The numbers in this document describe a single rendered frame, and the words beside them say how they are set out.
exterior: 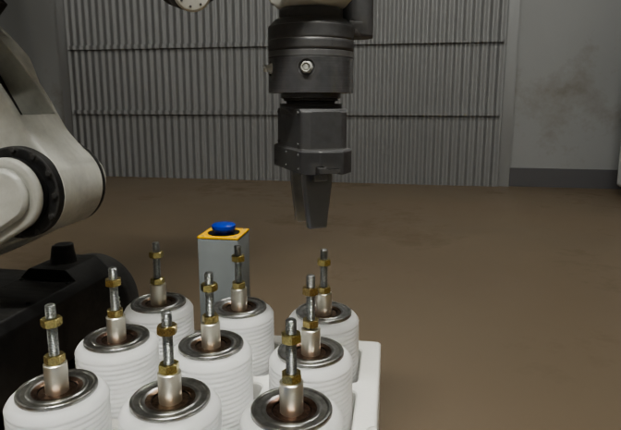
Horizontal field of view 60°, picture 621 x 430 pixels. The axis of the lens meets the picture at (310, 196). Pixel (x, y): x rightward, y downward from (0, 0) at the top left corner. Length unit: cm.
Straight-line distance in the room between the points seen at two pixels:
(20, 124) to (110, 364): 42
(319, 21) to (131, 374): 44
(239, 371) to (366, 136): 304
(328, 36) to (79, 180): 53
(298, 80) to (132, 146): 359
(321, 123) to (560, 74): 325
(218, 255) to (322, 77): 45
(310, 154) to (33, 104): 62
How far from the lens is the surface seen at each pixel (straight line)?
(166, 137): 396
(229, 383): 64
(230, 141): 378
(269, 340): 76
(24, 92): 104
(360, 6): 58
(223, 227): 90
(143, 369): 68
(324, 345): 65
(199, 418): 54
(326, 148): 53
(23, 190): 88
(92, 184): 96
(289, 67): 53
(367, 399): 69
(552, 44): 372
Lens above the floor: 53
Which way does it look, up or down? 10 degrees down
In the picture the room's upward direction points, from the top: straight up
